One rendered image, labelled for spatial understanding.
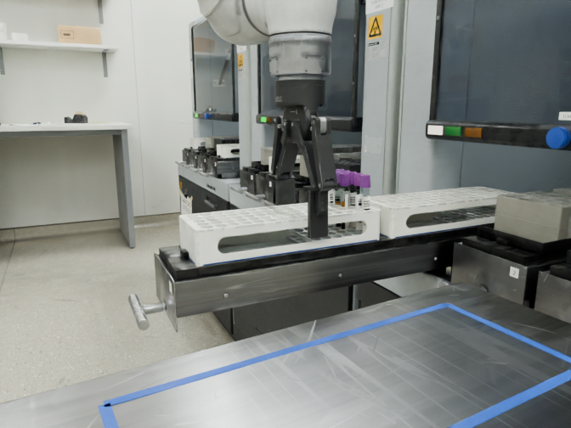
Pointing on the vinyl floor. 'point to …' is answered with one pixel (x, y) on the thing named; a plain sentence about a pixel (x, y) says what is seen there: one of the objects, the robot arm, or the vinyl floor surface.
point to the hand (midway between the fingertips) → (301, 215)
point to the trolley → (344, 374)
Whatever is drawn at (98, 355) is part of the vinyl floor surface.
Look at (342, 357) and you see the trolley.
